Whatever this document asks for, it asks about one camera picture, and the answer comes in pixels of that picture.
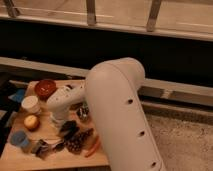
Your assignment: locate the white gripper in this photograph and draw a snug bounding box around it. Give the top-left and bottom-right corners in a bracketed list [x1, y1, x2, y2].
[50, 111, 69, 128]

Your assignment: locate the black whiteboard eraser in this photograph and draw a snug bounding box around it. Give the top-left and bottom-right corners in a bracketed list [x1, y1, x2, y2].
[59, 120, 79, 137]

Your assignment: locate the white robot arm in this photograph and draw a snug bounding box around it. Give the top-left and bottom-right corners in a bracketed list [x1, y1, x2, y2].
[47, 58, 167, 171]

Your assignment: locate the small metal cup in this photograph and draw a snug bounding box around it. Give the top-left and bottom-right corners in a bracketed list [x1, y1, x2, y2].
[77, 105, 89, 122]

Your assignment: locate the yellow apple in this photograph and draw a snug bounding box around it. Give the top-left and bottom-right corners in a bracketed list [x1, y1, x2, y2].
[24, 115, 40, 131]

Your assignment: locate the bunch of dark grapes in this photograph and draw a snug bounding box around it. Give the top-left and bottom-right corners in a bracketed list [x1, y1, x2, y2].
[65, 128, 94, 153]

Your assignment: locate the white cup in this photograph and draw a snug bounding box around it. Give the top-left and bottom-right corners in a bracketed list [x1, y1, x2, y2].
[21, 95, 41, 114]

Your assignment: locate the orange red bowl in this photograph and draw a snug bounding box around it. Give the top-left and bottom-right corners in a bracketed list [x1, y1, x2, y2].
[34, 79, 57, 99]

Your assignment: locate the blue cup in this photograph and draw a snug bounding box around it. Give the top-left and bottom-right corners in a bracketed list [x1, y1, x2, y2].
[10, 130, 30, 148]

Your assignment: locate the orange carrot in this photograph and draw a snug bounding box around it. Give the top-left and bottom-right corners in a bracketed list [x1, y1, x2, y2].
[84, 136, 101, 158]

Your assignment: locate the blue cloth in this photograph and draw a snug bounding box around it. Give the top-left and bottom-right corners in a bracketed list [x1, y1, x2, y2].
[9, 89, 26, 103]

